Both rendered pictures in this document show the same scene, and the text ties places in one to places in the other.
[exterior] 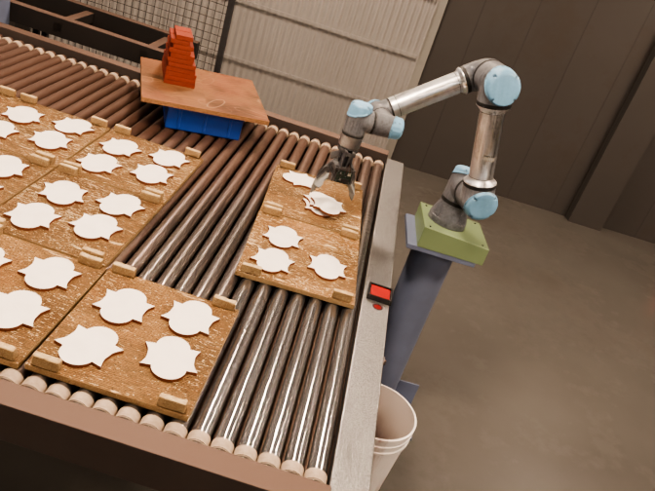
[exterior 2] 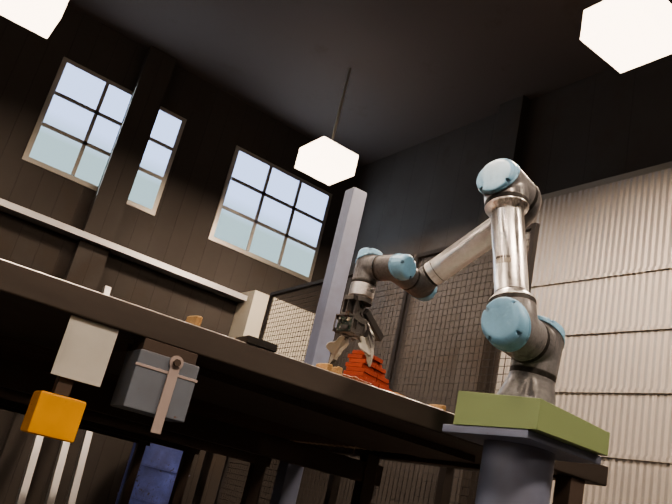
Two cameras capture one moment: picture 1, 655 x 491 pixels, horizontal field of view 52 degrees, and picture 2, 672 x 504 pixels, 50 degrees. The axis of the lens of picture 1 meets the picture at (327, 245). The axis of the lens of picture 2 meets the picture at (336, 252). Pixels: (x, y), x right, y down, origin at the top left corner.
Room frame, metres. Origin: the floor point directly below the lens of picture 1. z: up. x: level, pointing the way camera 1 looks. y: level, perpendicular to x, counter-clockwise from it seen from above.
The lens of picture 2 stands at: (1.10, -1.73, 0.62)
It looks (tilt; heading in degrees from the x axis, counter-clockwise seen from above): 19 degrees up; 62
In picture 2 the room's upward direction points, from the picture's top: 13 degrees clockwise
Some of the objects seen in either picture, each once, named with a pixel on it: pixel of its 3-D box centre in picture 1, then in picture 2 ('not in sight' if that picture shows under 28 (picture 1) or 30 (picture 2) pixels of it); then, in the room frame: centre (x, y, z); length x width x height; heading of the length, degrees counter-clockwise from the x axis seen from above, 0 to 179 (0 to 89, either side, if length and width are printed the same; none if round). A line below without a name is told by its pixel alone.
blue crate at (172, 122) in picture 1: (202, 109); not in sight; (2.64, 0.68, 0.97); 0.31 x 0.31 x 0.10; 23
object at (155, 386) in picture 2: not in sight; (155, 388); (1.56, -0.21, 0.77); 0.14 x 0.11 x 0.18; 1
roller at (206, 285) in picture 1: (241, 226); not in sight; (1.92, 0.29, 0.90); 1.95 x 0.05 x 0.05; 1
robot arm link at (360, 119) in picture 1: (358, 119); (368, 268); (2.14, 0.04, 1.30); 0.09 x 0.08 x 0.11; 108
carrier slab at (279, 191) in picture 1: (315, 200); not in sight; (2.24, 0.10, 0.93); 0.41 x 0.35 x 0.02; 5
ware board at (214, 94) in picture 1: (202, 90); not in sight; (2.70, 0.71, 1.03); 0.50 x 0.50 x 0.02; 23
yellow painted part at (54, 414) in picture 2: not in sight; (67, 377); (1.38, -0.21, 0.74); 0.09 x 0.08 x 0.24; 1
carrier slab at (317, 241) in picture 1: (302, 255); not in sight; (1.82, 0.06, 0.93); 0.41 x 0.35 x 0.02; 4
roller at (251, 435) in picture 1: (314, 249); not in sight; (1.93, 0.04, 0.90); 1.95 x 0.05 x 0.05; 1
